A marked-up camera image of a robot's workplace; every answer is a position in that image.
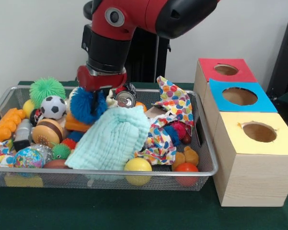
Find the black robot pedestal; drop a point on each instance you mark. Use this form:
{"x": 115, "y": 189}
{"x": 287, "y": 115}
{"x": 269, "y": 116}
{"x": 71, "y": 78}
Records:
{"x": 146, "y": 60}

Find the black panel stand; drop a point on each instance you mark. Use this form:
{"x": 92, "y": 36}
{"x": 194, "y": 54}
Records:
{"x": 283, "y": 60}

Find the small soccer ball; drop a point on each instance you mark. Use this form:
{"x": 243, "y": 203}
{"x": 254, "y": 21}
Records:
{"x": 52, "y": 107}

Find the dark green tablecloth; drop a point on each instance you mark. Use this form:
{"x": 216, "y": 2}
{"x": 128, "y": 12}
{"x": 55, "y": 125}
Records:
{"x": 110, "y": 210}

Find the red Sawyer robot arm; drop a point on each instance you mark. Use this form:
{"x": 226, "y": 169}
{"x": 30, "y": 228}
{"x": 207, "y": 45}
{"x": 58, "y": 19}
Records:
{"x": 139, "y": 14}

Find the yellow ball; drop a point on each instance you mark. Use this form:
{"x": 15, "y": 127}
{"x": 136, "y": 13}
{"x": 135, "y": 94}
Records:
{"x": 138, "y": 167}

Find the globe print ball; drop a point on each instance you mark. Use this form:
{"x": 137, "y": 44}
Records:
{"x": 28, "y": 158}

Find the red orange ball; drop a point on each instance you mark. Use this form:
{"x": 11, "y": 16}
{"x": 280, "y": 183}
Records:
{"x": 186, "y": 170}

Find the orange ladder-shaped block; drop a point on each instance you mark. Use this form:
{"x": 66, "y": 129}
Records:
{"x": 7, "y": 124}

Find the polka dot cloth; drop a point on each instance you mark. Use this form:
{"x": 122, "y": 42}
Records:
{"x": 175, "y": 100}

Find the mint green cloth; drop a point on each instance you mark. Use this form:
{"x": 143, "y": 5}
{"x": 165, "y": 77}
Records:
{"x": 110, "y": 141}

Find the green spiky ball with eyes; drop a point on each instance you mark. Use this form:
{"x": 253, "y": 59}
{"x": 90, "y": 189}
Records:
{"x": 46, "y": 88}

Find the blue spiky ball with eyes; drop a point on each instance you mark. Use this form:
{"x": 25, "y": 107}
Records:
{"x": 81, "y": 105}

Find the wooden three-hole box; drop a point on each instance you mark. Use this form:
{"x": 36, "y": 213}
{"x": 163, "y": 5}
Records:
{"x": 252, "y": 179}

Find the crushed soda can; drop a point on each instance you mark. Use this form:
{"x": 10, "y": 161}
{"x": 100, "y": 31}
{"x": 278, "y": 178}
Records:
{"x": 126, "y": 99}

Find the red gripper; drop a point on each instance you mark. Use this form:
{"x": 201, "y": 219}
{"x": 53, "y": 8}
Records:
{"x": 100, "y": 82}

